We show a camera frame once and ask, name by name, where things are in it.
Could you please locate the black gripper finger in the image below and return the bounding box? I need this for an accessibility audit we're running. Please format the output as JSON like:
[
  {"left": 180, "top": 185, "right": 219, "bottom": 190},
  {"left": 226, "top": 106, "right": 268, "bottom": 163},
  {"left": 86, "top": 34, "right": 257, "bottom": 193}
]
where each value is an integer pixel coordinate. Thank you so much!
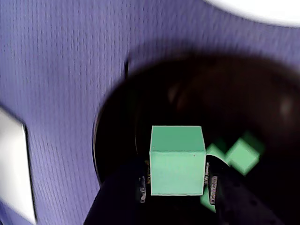
[
  {"left": 206, "top": 161, "right": 282, "bottom": 225},
  {"left": 84, "top": 161, "right": 150, "bottom": 225}
]

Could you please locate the white round plate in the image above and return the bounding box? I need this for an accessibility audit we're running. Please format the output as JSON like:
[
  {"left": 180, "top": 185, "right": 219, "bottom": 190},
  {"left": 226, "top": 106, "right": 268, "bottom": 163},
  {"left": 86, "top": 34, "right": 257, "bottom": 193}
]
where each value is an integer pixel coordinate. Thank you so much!
[{"left": 202, "top": 0, "right": 300, "bottom": 28}]

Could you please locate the black metal bucket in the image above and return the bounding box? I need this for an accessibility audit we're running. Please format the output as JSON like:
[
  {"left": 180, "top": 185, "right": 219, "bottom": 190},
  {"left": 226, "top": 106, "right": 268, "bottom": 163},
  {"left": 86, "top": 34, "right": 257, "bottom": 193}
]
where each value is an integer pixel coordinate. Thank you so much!
[{"left": 92, "top": 55, "right": 300, "bottom": 225}]

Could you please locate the blue woven tablecloth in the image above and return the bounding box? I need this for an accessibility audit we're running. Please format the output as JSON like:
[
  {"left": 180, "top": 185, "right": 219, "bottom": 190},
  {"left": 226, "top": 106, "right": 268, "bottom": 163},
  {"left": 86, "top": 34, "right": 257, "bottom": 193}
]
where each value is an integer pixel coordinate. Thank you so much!
[{"left": 0, "top": 0, "right": 300, "bottom": 225}]

